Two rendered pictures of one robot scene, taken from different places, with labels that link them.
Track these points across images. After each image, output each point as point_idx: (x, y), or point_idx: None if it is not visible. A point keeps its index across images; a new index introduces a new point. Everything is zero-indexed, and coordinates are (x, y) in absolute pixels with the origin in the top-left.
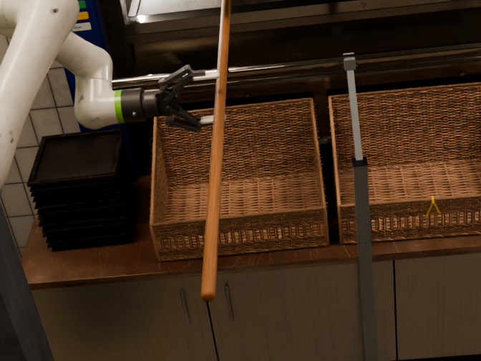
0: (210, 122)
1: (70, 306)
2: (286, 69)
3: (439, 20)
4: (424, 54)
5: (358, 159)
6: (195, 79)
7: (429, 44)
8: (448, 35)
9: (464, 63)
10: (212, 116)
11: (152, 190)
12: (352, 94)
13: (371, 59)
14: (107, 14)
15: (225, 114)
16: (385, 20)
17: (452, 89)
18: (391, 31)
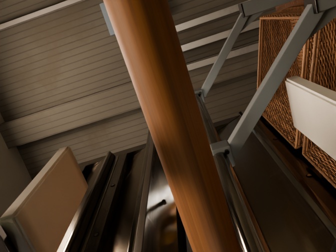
0: (330, 94)
1: None
2: (239, 203)
3: (260, 208)
4: (203, 116)
5: (309, 5)
6: (12, 209)
7: (284, 202)
8: (271, 195)
9: (288, 169)
10: (323, 141)
11: None
12: (247, 109)
13: (211, 137)
14: None
15: (293, 119)
16: (273, 248)
17: (323, 168)
18: (283, 237)
